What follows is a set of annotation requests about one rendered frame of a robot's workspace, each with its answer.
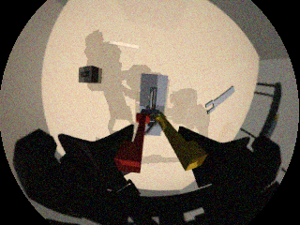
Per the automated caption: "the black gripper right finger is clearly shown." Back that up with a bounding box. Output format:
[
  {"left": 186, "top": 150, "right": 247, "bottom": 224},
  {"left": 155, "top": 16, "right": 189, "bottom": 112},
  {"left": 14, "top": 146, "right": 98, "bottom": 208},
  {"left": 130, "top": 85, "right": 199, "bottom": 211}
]
[{"left": 177, "top": 127, "right": 251, "bottom": 188}]

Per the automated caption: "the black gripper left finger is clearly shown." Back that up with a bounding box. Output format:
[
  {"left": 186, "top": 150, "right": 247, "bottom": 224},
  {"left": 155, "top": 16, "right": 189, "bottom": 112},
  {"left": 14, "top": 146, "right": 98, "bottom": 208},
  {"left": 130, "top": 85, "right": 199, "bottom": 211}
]
[{"left": 57, "top": 124, "right": 134, "bottom": 191}]

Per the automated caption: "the grey flat bar with forked end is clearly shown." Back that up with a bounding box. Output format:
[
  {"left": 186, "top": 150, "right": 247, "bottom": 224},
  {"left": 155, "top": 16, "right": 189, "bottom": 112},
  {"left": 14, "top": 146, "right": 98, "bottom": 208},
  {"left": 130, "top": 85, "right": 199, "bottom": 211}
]
[{"left": 205, "top": 86, "right": 235, "bottom": 113}]

